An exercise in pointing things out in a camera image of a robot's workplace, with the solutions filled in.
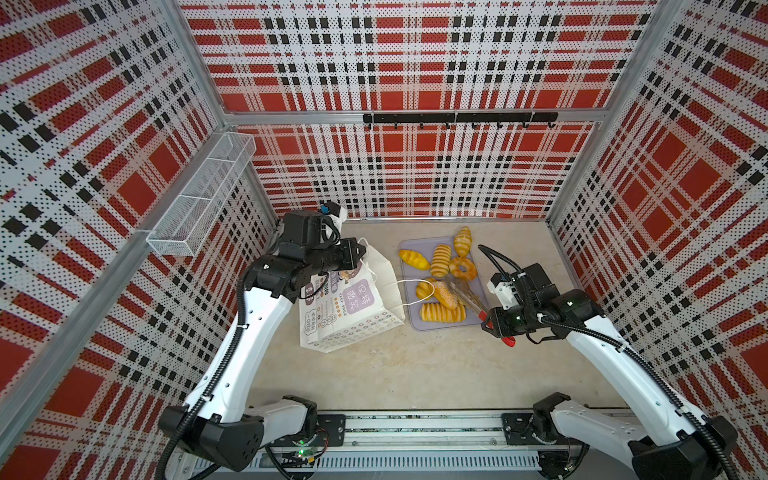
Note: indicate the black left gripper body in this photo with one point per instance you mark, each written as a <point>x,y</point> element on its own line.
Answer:
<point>330,257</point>

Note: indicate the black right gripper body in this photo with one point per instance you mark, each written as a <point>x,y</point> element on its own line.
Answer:
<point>513,321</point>

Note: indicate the red handled metal tongs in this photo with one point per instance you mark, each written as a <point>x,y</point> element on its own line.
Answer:
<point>450,280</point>

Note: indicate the white printed paper bag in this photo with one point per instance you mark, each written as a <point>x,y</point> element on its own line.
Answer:
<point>345,307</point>

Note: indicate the sugar dusted orange bread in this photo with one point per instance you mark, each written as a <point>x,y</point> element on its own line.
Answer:
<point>444,295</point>

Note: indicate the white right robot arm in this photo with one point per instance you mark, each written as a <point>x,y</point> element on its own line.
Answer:
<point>671,437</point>

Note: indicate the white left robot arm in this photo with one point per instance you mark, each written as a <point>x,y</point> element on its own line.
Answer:
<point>214,422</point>

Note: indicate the long ridged bread loaf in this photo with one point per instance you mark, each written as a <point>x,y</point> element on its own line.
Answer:
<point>468,297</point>

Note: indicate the yellow sweet potato bread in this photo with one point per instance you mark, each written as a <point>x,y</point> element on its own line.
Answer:
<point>414,259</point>

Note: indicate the bottom ridged bread loaf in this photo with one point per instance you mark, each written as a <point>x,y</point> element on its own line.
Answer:
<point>438,313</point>

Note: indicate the striped oval bread roll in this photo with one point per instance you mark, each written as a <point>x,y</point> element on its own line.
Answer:
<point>442,256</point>

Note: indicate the small croissant bread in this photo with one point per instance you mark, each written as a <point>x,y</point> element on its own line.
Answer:
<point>462,242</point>

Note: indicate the lilac plastic tray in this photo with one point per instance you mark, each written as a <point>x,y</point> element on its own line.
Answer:
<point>411,276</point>

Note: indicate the round striped bun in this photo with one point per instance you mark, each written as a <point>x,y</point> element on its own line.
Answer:
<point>425,289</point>

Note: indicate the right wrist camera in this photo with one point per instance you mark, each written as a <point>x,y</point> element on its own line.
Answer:
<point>504,290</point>

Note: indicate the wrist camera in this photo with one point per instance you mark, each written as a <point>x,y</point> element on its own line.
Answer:
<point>504,290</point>
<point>337,213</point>

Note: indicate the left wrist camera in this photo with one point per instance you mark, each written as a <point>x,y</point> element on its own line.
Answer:
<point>337,213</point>

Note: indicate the glazed ring donut bread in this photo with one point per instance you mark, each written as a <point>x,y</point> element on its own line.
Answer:
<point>462,268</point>

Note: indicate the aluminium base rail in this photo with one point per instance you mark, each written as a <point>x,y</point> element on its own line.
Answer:
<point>446,441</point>

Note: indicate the white wire mesh basket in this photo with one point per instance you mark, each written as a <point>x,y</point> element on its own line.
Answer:
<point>216,170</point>

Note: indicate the black wall hook rail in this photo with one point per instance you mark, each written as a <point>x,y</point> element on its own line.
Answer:
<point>523,118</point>

